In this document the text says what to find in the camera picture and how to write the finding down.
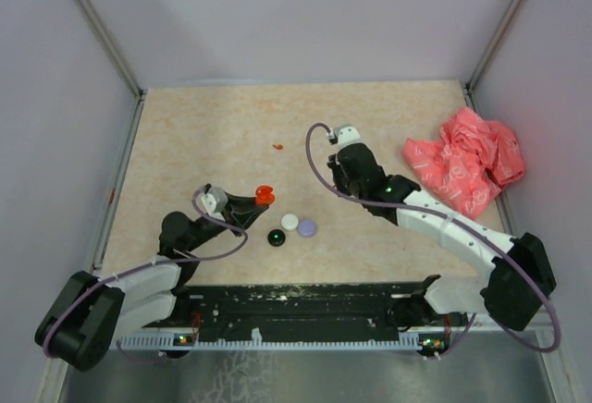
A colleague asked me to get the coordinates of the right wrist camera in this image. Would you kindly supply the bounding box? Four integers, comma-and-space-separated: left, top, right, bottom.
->
327, 124, 362, 149

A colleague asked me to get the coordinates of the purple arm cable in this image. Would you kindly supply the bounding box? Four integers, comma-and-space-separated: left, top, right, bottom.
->
43, 185, 250, 367
306, 123, 561, 360

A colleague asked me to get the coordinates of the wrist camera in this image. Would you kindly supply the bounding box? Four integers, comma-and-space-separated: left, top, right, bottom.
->
201, 185, 228, 221
327, 124, 362, 149

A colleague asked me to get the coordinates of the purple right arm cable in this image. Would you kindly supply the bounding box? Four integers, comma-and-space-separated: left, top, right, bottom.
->
306, 123, 561, 360

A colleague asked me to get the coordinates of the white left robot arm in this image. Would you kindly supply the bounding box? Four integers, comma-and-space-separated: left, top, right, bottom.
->
34, 185, 275, 372

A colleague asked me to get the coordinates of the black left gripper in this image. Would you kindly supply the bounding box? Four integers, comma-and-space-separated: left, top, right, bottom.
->
186, 190, 268, 252

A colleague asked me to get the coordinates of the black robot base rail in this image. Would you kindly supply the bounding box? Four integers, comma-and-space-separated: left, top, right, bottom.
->
115, 275, 468, 358

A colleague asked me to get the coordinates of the orange earbud charging case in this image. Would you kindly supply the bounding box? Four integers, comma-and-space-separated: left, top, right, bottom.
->
255, 185, 276, 206

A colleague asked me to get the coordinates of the purple earbud charging case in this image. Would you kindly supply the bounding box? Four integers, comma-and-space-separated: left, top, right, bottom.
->
297, 219, 317, 238

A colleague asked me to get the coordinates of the white earbud charging case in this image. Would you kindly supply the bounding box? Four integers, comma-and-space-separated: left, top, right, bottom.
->
280, 214, 300, 231

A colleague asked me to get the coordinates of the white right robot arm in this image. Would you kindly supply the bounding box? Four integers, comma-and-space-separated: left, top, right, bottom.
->
327, 140, 556, 331

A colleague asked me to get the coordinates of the pink crumpled plastic bag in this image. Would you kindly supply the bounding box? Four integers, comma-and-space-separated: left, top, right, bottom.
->
401, 107, 526, 220

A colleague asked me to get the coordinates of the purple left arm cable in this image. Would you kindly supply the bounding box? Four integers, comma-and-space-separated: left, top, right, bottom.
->
43, 185, 250, 367

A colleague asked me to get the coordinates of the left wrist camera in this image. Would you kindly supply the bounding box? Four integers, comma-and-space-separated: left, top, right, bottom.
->
201, 185, 228, 221

